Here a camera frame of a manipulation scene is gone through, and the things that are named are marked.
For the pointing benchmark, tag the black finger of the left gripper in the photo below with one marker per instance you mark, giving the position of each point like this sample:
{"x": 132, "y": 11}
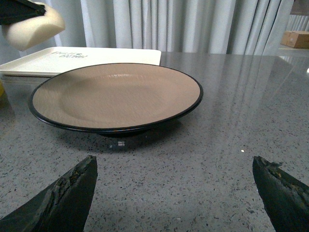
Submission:
{"x": 13, "y": 11}

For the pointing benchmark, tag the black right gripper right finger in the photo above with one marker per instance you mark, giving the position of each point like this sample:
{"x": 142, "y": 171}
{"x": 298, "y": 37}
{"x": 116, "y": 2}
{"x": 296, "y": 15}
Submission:
{"x": 285, "y": 199}

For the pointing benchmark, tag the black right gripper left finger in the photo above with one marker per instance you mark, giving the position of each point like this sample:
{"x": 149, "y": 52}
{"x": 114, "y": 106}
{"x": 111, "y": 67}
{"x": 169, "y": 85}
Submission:
{"x": 61, "y": 207}

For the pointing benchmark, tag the white steamed bun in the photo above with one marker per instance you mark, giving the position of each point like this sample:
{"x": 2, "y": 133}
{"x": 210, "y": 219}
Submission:
{"x": 28, "y": 33}

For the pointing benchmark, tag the beige plate with black rim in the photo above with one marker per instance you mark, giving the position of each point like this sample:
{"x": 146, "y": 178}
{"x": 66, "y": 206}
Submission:
{"x": 117, "y": 98}

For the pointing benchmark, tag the white rectangular tray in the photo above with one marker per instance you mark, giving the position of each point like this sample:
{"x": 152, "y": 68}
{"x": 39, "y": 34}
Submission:
{"x": 55, "y": 60}

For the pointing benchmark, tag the yellow rimmed bamboo steamer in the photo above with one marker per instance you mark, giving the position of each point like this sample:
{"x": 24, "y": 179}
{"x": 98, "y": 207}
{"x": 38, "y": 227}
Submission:
{"x": 1, "y": 89}

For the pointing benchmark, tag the brown cardboard box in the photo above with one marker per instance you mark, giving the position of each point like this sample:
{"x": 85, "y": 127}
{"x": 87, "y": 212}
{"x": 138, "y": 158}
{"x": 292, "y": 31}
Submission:
{"x": 296, "y": 39}

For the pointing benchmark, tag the grey pleated curtain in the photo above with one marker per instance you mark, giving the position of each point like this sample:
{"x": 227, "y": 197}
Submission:
{"x": 241, "y": 27}

